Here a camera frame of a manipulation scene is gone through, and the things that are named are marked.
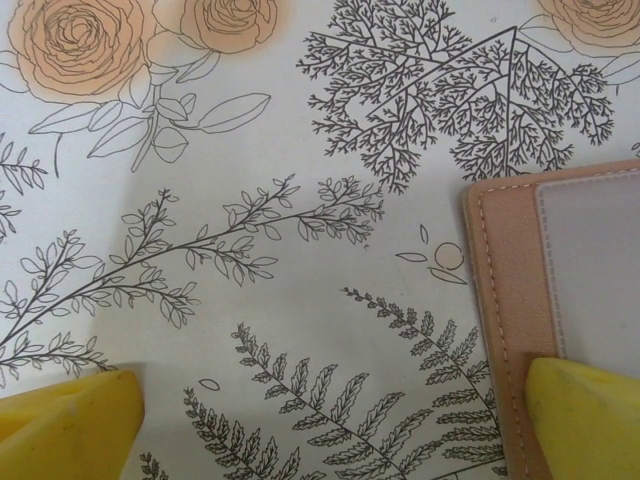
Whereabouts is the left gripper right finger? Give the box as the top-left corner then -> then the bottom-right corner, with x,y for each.
523,355 -> 640,480

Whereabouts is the pink card holder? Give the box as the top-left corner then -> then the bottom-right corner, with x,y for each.
460,158 -> 640,480

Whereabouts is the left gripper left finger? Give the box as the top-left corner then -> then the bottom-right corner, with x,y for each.
0,368 -> 146,480

